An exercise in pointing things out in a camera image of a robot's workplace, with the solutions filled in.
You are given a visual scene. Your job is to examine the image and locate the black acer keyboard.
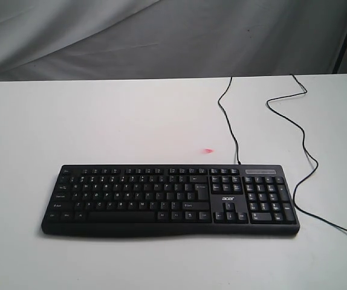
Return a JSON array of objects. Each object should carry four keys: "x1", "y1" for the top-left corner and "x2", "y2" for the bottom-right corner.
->
[{"x1": 41, "y1": 164, "x2": 300, "y2": 237}]

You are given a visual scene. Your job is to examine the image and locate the grey backdrop cloth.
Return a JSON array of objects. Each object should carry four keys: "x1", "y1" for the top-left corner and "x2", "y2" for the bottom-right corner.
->
[{"x1": 0, "y1": 1, "x2": 347, "y2": 81}]

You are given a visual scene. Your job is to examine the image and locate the black cable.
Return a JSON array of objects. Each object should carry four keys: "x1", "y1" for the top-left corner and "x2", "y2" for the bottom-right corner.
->
[{"x1": 217, "y1": 74, "x2": 347, "y2": 246}]

